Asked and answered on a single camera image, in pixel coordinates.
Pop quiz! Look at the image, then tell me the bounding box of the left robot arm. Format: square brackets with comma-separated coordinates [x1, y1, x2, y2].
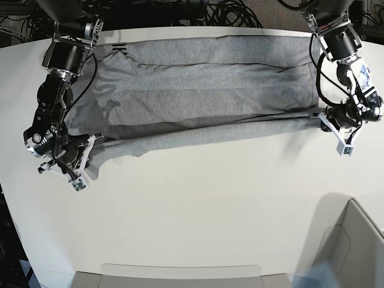
[280, 1, 383, 155]

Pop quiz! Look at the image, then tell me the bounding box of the grey T-shirt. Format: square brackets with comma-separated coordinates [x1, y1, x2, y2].
[65, 35, 320, 179]

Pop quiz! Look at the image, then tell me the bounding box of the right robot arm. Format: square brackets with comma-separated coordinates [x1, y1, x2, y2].
[23, 1, 103, 182]

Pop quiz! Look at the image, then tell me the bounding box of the grey bin at right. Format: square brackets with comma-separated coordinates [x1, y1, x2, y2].
[313, 199, 383, 287]

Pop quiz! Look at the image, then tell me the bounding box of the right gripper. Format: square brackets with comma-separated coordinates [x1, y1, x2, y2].
[38, 133, 104, 180]

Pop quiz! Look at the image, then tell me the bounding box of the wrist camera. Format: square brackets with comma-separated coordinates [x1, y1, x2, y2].
[69, 176, 89, 192]
[337, 141, 354, 156]

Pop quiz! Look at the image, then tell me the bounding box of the grey tray at bottom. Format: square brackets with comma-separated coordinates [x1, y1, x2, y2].
[71, 263, 292, 287]

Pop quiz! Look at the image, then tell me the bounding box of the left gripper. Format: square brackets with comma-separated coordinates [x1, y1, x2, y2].
[317, 107, 367, 147]

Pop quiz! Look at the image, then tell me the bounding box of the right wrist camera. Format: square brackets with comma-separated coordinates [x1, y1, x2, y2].
[69, 176, 89, 192]

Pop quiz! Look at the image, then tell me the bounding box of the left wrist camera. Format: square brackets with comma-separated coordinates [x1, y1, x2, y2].
[337, 141, 354, 156]

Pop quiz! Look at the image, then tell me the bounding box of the black cable bundle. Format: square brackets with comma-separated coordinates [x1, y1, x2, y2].
[179, 0, 265, 29]

